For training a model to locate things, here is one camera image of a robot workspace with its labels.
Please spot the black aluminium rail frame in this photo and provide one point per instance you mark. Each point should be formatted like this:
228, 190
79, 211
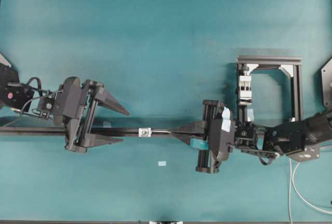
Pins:
246, 65

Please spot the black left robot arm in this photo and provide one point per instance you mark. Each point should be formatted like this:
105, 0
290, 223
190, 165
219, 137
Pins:
19, 96

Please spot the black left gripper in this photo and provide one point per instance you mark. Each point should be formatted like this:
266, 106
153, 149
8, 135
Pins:
78, 136

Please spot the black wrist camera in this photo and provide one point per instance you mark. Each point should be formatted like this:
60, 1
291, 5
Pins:
66, 104
221, 134

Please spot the white clamp block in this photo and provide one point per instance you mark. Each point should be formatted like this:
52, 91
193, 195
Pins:
244, 90

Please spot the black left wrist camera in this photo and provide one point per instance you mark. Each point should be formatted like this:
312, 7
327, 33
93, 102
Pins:
66, 104

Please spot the white bracket with hole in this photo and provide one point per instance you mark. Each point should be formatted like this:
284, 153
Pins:
145, 132

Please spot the small light blue tape piece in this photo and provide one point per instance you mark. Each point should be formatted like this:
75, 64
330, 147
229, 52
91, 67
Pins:
162, 163

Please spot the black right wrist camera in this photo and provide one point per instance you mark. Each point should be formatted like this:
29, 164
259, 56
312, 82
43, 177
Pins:
221, 134

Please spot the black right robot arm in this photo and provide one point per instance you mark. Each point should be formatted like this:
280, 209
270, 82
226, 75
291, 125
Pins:
299, 140

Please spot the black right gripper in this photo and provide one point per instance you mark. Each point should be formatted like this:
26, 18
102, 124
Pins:
185, 133

